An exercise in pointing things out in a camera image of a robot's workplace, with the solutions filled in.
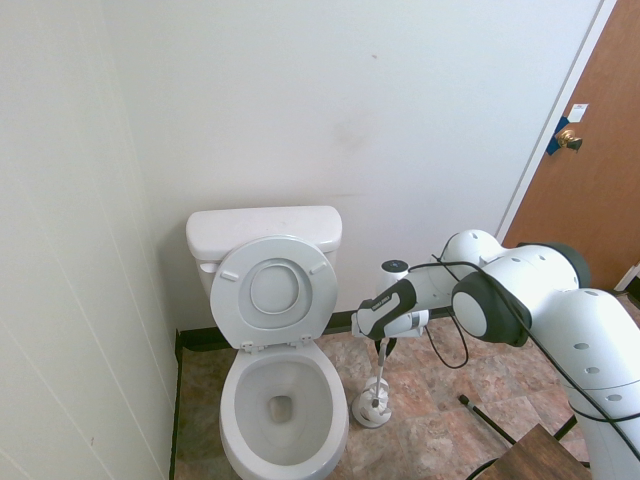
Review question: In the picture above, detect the black camera tripod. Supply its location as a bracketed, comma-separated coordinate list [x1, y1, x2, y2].
[458, 394, 580, 445]

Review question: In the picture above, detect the white toilet bowl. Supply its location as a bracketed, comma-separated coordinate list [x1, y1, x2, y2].
[218, 342, 350, 480]

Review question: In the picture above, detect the white toilet tank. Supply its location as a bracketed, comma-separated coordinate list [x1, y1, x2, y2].
[185, 205, 345, 302]

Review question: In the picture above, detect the white toilet seat ring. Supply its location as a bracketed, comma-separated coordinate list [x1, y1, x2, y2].
[209, 234, 339, 354]

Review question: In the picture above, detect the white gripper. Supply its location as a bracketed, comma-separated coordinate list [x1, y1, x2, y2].
[374, 308, 432, 362]

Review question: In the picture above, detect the white toilet lid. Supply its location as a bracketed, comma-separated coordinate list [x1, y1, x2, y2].
[249, 262, 302, 316]

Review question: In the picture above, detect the white door frame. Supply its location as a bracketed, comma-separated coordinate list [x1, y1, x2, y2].
[496, 0, 622, 242]

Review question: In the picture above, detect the white toilet brush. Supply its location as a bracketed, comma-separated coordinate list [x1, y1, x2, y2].
[370, 344, 393, 412]

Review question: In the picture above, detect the dark wooden table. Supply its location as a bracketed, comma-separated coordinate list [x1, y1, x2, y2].
[492, 423, 594, 480]

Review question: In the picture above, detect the brass door knob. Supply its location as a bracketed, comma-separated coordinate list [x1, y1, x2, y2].
[557, 128, 584, 154]

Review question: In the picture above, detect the white toilet brush holder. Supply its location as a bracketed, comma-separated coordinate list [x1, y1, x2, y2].
[351, 378, 392, 429]

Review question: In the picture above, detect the black floor cable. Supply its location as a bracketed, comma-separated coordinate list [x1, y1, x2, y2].
[463, 456, 502, 480]

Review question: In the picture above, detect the blue tape strip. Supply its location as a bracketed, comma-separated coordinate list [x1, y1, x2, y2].
[546, 115, 576, 157]

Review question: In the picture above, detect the brown wooden door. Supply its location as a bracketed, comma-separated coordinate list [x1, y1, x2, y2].
[504, 0, 640, 294]

